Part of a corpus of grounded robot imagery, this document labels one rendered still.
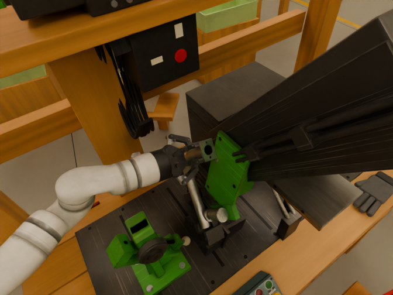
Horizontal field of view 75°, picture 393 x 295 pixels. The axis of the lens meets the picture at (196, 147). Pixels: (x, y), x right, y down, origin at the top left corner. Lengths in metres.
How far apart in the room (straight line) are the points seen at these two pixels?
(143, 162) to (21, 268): 0.27
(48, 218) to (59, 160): 2.16
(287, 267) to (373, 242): 1.28
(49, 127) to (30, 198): 1.70
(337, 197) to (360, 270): 1.27
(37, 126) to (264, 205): 0.76
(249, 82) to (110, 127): 0.46
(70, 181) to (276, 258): 0.63
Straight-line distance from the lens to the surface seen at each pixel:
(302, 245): 0.92
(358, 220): 1.02
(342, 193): 0.76
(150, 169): 0.57
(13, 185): 2.72
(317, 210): 0.71
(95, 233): 0.99
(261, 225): 0.92
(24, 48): 0.54
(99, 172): 0.55
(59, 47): 0.55
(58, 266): 1.02
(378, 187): 1.10
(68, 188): 0.53
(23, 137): 0.88
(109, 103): 0.77
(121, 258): 0.65
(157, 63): 0.64
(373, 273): 2.01
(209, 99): 0.79
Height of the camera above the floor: 1.72
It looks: 47 degrees down
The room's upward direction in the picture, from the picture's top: 6 degrees counter-clockwise
